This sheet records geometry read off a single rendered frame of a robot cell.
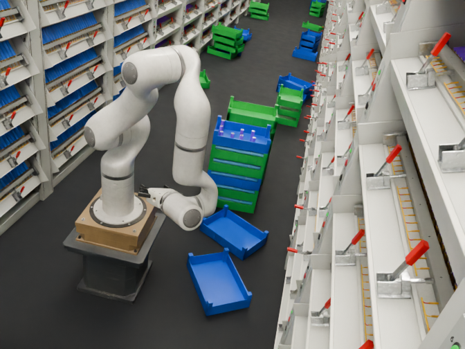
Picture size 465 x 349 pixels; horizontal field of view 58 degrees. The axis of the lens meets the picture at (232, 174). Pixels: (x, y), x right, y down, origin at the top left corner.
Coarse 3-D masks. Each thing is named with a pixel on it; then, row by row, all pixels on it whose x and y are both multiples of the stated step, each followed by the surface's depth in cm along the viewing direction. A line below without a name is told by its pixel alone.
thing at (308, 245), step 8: (312, 184) 181; (312, 192) 181; (312, 200) 176; (312, 216) 166; (312, 224) 161; (304, 232) 158; (312, 232) 157; (304, 240) 154; (312, 240) 153; (304, 248) 150; (312, 248) 149; (304, 264) 142; (296, 280) 130
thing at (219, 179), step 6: (210, 174) 231; (216, 174) 231; (216, 180) 233; (222, 180) 232; (228, 180) 232; (234, 180) 232; (240, 180) 231; (246, 180) 231; (258, 180) 231; (234, 186) 234; (240, 186) 234; (246, 186) 233; (252, 186) 233; (258, 186) 233
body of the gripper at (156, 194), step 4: (152, 188) 146; (156, 188) 146; (160, 188) 147; (164, 188) 148; (168, 188) 150; (148, 192) 145; (152, 192) 142; (156, 192) 142; (160, 192) 142; (164, 192) 143; (152, 196) 142; (156, 196) 140; (160, 196) 139; (148, 200) 144; (152, 200) 142; (156, 200) 140; (160, 200) 139; (152, 204) 142; (156, 204) 140
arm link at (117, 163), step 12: (144, 120) 147; (132, 132) 144; (144, 132) 148; (132, 144) 150; (144, 144) 151; (108, 156) 150; (120, 156) 150; (132, 156) 150; (108, 168) 149; (120, 168) 150; (132, 168) 154
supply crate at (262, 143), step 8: (216, 128) 230; (224, 128) 237; (232, 128) 237; (240, 128) 236; (248, 128) 236; (256, 128) 236; (264, 128) 235; (216, 136) 218; (224, 136) 218; (248, 136) 234; (256, 136) 236; (264, 136) 238; (216, 144) 221; (224, 144) 220; (232, 144) 220; (240, 144) 220; (248, 144) 219; (256, 144) 219; (264, 144) 219; (264, 152) 221
